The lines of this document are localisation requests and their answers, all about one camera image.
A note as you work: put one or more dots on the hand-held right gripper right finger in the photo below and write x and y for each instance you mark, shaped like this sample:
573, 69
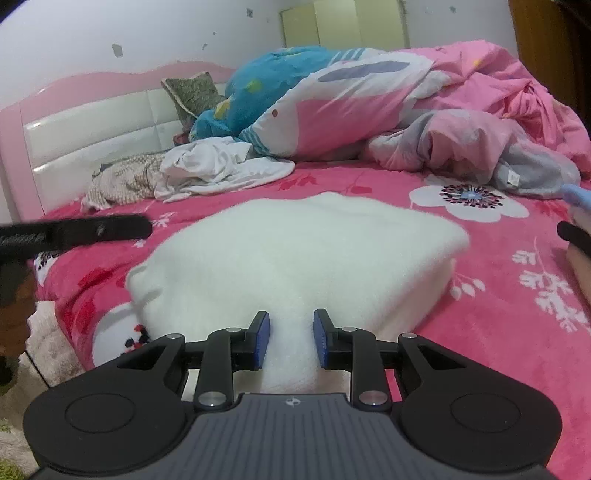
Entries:
320, 341

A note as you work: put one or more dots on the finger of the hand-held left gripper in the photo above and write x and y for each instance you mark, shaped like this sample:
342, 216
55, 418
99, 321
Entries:
83, 231

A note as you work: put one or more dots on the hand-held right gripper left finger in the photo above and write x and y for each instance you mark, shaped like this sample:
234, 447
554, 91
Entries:
263, 341

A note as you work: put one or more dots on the white fluffy towel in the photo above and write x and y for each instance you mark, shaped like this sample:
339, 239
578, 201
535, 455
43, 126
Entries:
300, 258

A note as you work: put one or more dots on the beige patterned garment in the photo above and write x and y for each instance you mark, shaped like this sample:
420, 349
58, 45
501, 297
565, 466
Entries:
120, 184

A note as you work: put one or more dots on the pink white bed headboard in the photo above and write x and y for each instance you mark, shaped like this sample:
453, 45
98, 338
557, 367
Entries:
92, 124

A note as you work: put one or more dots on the dark red cloth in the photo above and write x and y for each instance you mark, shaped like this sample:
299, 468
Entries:
180, 138

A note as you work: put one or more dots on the white garment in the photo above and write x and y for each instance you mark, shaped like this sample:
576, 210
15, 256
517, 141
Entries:
217, 166

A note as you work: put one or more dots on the green patterned pillow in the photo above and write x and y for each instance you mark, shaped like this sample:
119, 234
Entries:
194, 92

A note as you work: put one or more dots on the pink floral blanket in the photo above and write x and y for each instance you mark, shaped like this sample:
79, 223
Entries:
498, 286

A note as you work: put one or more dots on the pink white printed quilt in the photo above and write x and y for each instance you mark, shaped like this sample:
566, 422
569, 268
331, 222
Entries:
351, 110

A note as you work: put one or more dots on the blue dotted quilt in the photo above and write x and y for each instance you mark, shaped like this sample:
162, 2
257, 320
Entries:
272, 78

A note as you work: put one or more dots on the grey pink fleece garment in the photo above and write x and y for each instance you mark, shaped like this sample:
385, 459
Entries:
461, 143

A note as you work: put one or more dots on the light blue cloth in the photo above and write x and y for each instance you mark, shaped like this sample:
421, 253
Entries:
579, 194

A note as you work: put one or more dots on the pale yellow wardrobe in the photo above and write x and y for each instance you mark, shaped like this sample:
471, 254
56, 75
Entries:
341, 23

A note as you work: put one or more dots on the brown wooden door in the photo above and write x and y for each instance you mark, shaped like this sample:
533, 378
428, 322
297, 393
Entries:
549, 41

